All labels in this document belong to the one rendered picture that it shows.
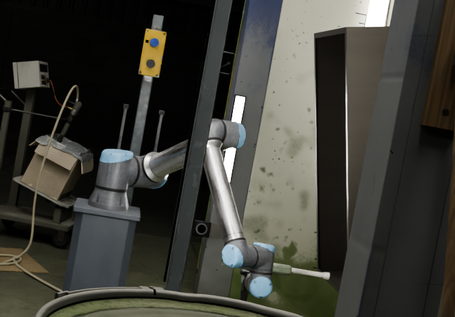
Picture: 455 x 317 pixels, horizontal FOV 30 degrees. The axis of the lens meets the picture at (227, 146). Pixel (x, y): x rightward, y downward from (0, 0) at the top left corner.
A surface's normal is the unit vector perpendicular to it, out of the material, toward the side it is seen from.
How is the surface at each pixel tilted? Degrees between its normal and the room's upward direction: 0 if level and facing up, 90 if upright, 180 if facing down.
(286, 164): 90
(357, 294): 90
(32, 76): 90
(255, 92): 90
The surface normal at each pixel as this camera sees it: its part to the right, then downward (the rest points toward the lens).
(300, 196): 0.11, 0.07
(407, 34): -0.98, -0.17
